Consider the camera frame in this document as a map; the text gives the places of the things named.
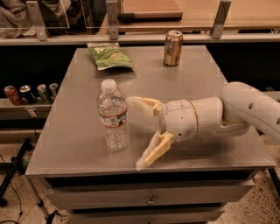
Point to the grey cloth behind glass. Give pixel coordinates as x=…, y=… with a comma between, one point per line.
x=15, y=19

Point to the clear plastic water bottle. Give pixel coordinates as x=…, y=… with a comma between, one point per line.
x=113, y=113

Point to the upper cabinet drawer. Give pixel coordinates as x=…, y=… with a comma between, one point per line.
x=153, y=194

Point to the green jalapeno chip bag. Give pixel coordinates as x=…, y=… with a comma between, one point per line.
x=107, y=55

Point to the middle metal bracket post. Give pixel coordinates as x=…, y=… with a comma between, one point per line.
x=112, y=19

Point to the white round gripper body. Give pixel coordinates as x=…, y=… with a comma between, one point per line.
x=178, y=119

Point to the wooden board on shelf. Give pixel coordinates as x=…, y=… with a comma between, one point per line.
x=136, y=10

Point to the green soda can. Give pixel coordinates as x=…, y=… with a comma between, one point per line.
x=42, y=91

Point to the red soda can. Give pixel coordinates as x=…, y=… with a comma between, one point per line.
x=13, y=95

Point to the gold soda can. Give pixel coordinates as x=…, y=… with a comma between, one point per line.
x=172, y=47

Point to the grey metal drawer cabinet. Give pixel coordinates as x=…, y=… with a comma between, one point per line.
x=71, y=150

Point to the low grey shelf ledge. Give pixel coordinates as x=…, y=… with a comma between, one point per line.
x=8, y=111

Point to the silver soda can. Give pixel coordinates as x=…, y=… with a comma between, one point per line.
x=54, y=89

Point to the black tripod stand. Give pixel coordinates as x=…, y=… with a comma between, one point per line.
x=9, y=169

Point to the left metal bracket post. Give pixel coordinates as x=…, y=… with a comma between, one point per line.
x=38, y=20

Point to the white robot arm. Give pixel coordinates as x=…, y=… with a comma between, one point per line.
x=237, y=108

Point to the right metal bracket post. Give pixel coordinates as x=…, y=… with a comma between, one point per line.
x=220, y=19

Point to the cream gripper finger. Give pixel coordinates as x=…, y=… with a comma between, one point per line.
x=148, y=106
x=158, y=146

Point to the lower cabinet drawer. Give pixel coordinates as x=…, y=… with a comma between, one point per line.
x=168, y=215

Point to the dark blue soda can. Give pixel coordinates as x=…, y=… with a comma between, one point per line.
x=27, y=93

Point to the metal bracket post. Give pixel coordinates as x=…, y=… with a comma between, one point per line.
x=112, y=19
x=220, y=19
x=38, y=20

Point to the cabinet drawer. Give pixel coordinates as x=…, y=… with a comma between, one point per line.
x=168, y=215
x=153, y=194

